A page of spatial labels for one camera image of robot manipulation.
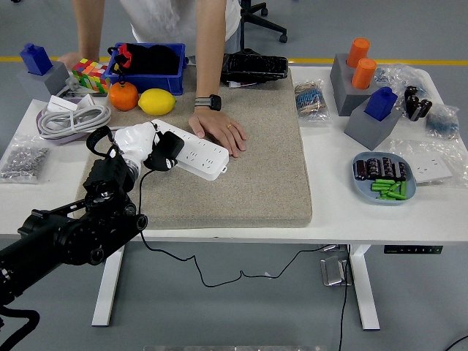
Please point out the metal floor box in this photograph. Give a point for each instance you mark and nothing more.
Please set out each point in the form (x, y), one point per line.
(334, 272)

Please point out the person's right forearm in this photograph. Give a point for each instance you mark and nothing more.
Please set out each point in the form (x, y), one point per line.
(87, 29)

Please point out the person's right hand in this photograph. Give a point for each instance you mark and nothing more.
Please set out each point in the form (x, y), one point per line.
(75, 57)

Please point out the black office chair base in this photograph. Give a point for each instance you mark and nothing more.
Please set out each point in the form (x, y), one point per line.
(263, 23)

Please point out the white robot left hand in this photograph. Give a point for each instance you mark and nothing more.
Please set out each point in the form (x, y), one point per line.
(135, 140)

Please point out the black capacitors bundle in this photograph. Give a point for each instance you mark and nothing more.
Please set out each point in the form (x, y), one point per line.
(417, 104)

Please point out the grey-brown mat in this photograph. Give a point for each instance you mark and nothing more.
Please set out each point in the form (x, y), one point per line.
(256, 175)

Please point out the blue plastic bin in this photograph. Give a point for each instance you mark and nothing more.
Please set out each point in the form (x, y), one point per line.
(161, 82)

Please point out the person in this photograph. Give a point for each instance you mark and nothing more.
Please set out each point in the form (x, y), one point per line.
(164, 18)

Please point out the grey plug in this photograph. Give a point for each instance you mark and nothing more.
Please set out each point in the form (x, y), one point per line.
(72, 84)

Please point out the small white box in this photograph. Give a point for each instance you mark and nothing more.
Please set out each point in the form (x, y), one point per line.
(60, 105)
(87, 100)

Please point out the bag of blue components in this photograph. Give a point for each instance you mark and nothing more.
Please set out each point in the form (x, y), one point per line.
(442, 122)

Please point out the person's left forearm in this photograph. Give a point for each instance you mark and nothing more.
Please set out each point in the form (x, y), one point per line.
(210, 55)

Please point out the person's left hand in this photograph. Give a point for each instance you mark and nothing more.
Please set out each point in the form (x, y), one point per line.
(215, 128)

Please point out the bag of striped resistors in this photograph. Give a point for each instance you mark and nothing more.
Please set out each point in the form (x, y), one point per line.
(311, 104)

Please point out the yellow lemon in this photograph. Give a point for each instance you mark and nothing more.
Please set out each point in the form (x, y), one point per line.
(157, 102)

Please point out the orange fruit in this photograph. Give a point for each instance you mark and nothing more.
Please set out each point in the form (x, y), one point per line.
(123, 97)

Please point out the white power strip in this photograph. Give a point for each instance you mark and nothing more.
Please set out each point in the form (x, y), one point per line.
(204, 157)

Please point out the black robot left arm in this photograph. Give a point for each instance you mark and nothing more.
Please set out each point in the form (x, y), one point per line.
(80, 230)

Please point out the clear bag of small parts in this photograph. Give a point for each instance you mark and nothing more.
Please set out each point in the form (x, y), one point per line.
(387, 75)

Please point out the green battery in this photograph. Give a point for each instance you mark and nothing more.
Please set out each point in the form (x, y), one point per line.
(389, 192)
(391, 197)
(403, 189)
(382, 184)
(379, 188)
(394, 186)

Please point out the clear plastic bag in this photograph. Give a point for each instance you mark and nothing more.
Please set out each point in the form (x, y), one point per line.
(402, 146)

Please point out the grey two-hole block holder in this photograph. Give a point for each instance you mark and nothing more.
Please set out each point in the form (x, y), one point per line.
(345, 98)

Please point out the white table leg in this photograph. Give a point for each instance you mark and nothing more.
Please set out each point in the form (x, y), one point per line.
(365, 289)
(108, 289)

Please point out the black table control panel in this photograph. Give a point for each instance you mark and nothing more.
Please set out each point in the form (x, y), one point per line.
(413, 250)

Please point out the black cloth pouch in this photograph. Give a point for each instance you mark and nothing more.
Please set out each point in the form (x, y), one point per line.
(153, 60)

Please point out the white wall socket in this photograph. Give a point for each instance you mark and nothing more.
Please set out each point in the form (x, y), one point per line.
(431, 169)

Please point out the grey floor socket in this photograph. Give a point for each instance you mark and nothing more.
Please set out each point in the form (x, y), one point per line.
(331, 248)

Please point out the black wristwatch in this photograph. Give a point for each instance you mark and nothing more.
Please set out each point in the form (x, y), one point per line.
(210, 101)

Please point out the orange cylinder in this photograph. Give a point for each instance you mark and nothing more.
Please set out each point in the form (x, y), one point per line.
(363, 75)
(358, 51)

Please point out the black plug adapter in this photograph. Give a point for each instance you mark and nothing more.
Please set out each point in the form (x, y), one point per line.
(173, 144)

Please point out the colourful cube puzzle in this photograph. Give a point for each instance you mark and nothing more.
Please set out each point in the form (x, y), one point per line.
(89, 75)

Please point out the blue plastic block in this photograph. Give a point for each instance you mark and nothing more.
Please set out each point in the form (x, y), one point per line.
(34, 60)
(382, 104)

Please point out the bag of metal screws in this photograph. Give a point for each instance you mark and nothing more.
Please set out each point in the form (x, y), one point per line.
(22, 164)

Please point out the blue-grey plate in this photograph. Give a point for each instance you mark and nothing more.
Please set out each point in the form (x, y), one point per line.
(362, 188)

